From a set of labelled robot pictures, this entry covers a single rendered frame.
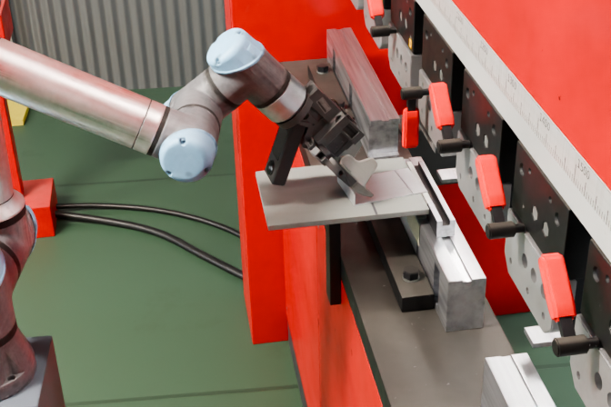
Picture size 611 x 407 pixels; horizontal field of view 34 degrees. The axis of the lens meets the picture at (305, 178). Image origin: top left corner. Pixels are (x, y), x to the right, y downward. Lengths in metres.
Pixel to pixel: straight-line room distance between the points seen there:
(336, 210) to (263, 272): 1.18
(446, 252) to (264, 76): 0.40
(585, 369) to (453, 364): 0.53
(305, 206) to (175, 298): 1.55
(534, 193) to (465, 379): 0.48
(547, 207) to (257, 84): 0.59
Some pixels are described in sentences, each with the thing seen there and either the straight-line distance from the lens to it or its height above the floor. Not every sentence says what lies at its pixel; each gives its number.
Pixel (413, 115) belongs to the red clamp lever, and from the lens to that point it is 1.46.
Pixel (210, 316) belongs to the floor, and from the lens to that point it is 3.06.
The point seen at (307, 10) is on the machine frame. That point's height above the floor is 1.00.
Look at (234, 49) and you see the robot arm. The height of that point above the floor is 1.30.
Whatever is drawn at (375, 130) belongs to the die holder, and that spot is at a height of 0.94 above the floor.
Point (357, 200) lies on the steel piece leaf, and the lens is 1.65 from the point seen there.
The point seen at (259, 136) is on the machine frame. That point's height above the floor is 0.67.
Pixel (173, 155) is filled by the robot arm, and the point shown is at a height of 1.20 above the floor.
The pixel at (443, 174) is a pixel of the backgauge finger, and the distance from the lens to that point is 1.73.
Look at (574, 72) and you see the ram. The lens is 0.97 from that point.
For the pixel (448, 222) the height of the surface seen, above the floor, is 0.99.
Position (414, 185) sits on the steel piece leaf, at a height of 1.00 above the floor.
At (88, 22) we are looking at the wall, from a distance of 4.44.
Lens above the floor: 1.86
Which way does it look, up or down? 30 degrees down
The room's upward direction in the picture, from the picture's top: 2 degrees counter-clockwise
